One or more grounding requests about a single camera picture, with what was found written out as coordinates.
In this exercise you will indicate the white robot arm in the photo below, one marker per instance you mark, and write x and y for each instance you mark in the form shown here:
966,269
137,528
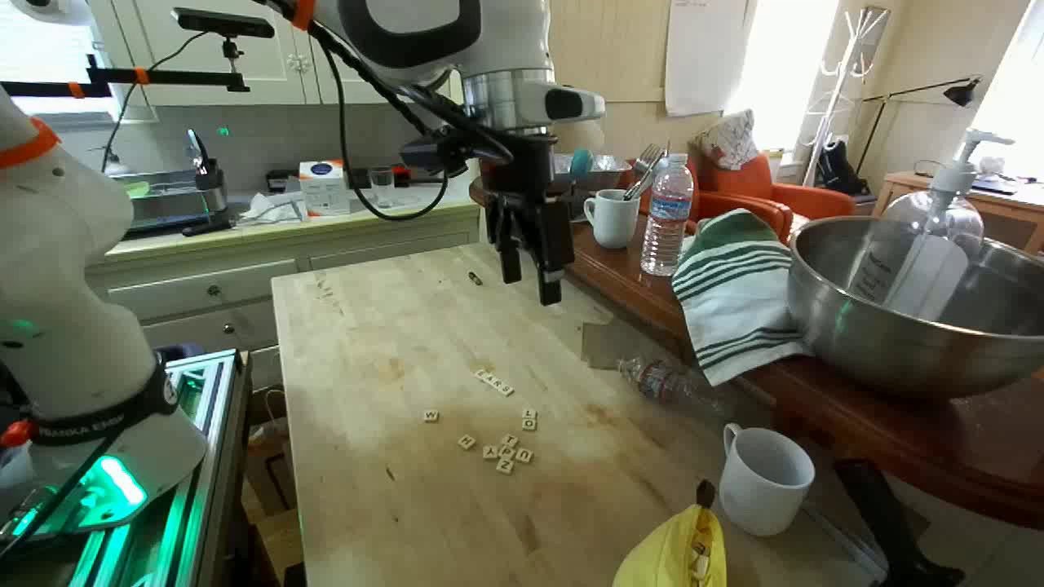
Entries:
475,76

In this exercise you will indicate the black camera on stand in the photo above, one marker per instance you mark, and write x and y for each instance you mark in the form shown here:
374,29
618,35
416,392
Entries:
223,23

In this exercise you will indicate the black desk lamp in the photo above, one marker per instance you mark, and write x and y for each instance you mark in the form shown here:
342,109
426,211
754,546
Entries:
954,89

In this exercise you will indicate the green striped dish towel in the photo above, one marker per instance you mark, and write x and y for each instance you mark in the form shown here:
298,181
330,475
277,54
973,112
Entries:
732,288

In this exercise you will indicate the steel mixing bowl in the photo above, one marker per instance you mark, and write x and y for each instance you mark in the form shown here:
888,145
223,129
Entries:
979,337

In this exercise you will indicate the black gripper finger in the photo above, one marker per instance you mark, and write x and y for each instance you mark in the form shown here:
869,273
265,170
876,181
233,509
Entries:
511,263
549,280

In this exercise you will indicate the clear water bottle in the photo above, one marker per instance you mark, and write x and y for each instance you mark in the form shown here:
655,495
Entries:
671,208

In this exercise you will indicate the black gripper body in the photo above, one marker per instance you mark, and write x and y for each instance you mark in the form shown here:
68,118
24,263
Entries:
517,197

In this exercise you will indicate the orange armchair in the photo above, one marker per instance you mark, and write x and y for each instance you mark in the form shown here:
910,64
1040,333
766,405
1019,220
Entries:
781,208

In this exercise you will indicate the white mug with spoon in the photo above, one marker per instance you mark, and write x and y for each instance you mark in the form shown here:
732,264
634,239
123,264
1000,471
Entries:
610,218

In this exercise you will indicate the white paper on wall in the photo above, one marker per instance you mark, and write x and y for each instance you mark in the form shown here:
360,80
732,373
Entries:
704,54

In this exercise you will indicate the white mug near banana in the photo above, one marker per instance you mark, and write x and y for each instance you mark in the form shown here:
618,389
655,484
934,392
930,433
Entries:
766,476

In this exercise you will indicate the yellow banana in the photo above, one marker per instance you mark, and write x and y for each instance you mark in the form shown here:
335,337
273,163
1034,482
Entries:
684,553

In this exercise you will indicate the clear pump soap bottle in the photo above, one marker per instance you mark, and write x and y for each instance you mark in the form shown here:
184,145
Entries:
925,243

